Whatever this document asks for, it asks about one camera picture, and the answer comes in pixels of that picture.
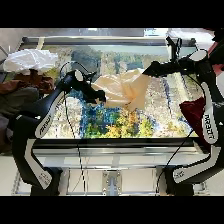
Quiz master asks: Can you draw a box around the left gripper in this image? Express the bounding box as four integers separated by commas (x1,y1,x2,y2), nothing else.
80,79,107,105

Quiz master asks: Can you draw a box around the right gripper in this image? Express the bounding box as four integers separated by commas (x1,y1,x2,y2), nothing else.
142,61,175,78

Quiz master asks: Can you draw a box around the cream shirt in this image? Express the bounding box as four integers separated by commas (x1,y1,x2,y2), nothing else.
91,67,152,113

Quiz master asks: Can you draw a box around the red garment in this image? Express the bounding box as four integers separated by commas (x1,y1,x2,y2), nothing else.
179,96,210,148

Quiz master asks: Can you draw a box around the white garment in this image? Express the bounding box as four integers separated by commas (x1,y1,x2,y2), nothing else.
2,48,60,75

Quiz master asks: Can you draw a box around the dark grey garment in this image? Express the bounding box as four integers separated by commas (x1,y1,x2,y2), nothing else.
0,87,40,118

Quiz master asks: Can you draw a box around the black cable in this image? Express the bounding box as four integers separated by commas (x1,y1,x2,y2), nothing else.
154,128,196,196
62,89,89,196

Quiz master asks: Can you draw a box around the silver frame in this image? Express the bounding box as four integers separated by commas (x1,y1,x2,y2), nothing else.
11,137,221,197

